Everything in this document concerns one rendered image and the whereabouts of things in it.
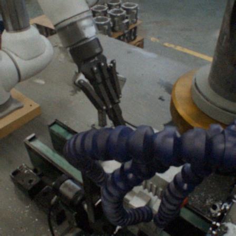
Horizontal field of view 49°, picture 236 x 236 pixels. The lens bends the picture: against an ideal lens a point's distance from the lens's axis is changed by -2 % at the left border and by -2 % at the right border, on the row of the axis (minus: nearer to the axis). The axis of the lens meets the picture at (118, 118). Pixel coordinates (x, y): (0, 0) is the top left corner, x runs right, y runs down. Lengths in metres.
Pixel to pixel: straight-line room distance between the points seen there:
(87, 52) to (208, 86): 0.32
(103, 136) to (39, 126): 0.98
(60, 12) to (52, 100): 0.72
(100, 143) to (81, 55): 0.45
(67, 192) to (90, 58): 0.30
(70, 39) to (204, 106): 0.35
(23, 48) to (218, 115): 0.90
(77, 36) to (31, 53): 0.56
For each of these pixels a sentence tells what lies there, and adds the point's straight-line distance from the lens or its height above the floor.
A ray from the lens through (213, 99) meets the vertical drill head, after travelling 0.34.
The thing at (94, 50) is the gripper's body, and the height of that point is 1.28.
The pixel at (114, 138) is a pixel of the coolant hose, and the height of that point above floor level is 1.44.
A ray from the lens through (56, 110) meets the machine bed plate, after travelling 1.20.
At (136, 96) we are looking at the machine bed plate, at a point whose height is 0.80.
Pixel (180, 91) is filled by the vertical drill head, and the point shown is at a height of 1.33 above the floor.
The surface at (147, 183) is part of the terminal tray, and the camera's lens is 0.55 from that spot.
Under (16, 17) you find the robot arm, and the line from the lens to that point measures 1.11.
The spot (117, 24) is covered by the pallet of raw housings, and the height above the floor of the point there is 0.44.
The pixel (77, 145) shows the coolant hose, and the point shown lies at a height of 1.41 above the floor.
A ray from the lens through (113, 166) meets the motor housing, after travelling 0.60.
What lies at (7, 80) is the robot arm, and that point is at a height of 0.99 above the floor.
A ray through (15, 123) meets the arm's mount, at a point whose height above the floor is 0.83.
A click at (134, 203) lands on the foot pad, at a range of 0.55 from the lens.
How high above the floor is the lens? 1.55
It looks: 42 degrees down
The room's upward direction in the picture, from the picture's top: straight up
